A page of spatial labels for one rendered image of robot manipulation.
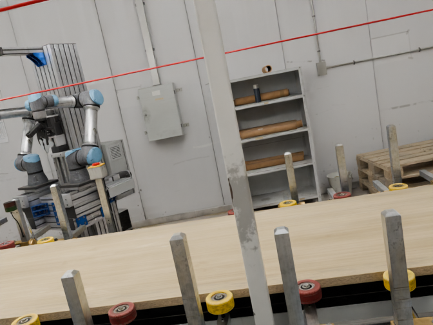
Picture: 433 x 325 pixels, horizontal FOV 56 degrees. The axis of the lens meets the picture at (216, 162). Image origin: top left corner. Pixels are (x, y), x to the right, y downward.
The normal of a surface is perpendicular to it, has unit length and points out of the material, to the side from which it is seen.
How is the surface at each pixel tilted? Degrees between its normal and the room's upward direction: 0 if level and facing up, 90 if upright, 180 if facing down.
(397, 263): 90
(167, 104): 90
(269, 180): 90
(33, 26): 90
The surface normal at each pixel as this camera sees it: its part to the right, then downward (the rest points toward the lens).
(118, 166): 0.84, -0.07
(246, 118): -0.01, 0.18
